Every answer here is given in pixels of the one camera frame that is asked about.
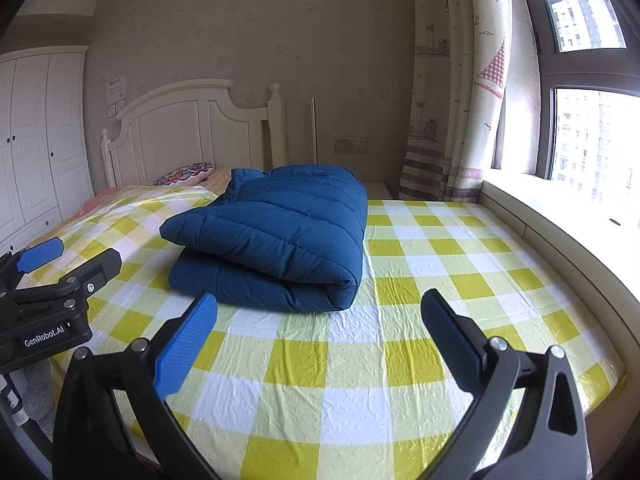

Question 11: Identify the white wardrobe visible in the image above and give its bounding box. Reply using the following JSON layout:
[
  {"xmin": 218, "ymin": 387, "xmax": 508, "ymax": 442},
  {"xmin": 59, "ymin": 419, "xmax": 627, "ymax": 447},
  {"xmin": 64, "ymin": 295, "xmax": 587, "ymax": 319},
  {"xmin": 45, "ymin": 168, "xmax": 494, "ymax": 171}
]
[{"xmin": 0, "ymin": 46, "xmax": 96, "ymax": 246}]

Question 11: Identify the beige wall socket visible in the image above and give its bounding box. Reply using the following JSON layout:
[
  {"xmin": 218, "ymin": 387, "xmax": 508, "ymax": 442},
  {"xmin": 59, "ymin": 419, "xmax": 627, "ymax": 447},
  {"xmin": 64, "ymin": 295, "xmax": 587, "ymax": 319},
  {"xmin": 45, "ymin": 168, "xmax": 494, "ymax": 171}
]
[{"xmin": 334, "ymin": 136, "xmax": 368, "ymax": 155}]

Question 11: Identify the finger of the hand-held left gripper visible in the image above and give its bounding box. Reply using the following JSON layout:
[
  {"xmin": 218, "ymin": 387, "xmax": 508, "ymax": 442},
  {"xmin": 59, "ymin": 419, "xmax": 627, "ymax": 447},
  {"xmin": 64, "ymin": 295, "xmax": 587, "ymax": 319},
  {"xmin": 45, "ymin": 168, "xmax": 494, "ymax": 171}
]
[
  {"xmin": 12, "ymin": 247, "xmax": 123, "ymax": 312},
  {"xmin": 0, "ymin": 236, "xmax": 65, "ymax": 292}
]

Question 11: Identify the yellow checked bed sheet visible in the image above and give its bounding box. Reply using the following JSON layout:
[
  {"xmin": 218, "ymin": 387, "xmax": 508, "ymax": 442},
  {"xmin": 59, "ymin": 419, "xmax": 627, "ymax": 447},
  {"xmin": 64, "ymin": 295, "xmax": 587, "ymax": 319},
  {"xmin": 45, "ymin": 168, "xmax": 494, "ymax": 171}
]
[{"xmin": 50, "ymin": 185, "xmax": 626, "ymax": 480}]

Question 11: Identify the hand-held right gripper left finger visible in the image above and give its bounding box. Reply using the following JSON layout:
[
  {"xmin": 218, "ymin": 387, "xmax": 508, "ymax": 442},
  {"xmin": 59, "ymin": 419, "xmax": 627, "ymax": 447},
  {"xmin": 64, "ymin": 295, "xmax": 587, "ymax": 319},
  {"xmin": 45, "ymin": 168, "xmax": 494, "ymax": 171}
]
[{"xmin": 52, "ymin": 291, "xmax": 221, "ymax": 480}]

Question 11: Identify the dark framed window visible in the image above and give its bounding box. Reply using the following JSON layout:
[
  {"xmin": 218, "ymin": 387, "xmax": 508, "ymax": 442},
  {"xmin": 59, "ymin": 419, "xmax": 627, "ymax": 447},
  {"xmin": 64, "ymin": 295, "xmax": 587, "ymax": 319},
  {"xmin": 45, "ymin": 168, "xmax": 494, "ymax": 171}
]
[{"xmin": 492, "ymin": 0, "xmax": 640, "ymax": 211}]

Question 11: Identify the white wall notice paper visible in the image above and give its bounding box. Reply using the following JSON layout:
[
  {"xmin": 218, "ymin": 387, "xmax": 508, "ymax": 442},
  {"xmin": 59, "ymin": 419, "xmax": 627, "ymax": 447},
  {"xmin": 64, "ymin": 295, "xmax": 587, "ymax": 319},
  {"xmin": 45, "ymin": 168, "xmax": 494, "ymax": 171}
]
[{"xmin": 107, "ymin": 76, "xmax": 127, "ymax": 107}]

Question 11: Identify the white nightstand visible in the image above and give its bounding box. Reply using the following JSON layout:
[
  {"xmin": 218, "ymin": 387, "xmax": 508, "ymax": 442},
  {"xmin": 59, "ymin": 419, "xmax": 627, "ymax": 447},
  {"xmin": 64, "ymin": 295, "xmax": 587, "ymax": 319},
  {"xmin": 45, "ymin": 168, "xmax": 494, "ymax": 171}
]
[{"xmin": 360, "ymin": 181, "xmax": 393, "ymax": 200}]

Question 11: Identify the white wooden bed headboard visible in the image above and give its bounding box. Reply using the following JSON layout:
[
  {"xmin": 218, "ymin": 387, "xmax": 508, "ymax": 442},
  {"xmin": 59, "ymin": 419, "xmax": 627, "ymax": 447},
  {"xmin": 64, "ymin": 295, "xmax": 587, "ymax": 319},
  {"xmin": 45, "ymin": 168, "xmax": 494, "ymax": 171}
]
[{"xmin": 101, "ymin": 79, "xmax": 286, "ymax": 188}]

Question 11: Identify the pink blanket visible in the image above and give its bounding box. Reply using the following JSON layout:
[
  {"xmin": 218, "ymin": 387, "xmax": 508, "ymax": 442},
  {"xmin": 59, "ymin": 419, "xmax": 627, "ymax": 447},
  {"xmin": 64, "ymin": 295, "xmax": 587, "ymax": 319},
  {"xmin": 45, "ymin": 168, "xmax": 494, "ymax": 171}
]
[{"xmin": 70, "ymin": 186, "xmax": 123, "ymax": 221}]

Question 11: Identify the beige dotted pillow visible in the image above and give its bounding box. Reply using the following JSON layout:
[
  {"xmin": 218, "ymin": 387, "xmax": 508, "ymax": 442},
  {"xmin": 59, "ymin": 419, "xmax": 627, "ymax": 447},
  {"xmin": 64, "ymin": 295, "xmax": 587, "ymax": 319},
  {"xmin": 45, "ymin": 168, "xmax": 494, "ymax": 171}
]
[{"xmin": 206, "ymin": 167, "xmax": 233, "ymax": 196}]

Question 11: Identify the printed beige curtain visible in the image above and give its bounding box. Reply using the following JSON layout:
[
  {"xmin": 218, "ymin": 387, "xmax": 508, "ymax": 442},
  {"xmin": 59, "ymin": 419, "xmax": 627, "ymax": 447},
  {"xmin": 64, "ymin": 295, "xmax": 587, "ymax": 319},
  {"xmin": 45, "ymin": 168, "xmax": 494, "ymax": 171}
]
[{"xmin": 397, "ymin": 0, "xmax": 513, "ymax": 203}]

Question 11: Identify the colourful patterned pillow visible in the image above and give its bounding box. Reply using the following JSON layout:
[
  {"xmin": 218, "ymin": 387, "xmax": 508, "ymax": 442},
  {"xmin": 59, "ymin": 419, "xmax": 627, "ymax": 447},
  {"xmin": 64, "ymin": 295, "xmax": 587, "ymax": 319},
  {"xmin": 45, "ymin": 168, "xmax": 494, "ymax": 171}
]
[{"xmin": 152, "ymin": 161, "xmax": 215, "ymax": 186}]

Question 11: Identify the beige window ledge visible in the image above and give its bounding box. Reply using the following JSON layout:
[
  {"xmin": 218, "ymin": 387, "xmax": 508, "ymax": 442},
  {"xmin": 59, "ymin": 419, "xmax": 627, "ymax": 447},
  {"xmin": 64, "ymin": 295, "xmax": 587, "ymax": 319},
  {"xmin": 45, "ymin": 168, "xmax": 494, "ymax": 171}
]
[{"xmin": 477, "ymin": 180, "xmax": 640, "ymax": 321}]

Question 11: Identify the blue quilted puffer jacket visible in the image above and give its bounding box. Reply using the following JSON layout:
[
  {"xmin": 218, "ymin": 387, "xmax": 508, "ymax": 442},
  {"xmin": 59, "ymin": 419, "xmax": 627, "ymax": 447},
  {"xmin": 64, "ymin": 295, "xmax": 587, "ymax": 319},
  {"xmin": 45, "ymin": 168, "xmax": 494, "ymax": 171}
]
[{"xmin": 160, "ymin": 164, "xmax": 369, "ymax": 313}]

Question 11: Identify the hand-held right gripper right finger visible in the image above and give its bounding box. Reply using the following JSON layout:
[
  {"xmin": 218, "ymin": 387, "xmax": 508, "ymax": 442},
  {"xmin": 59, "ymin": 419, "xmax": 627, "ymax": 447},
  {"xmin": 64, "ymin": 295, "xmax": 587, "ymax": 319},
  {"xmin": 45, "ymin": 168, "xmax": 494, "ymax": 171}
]
[{"xmin": 420, "ymin": 287, "xmax": 588, "ymax": 480}]

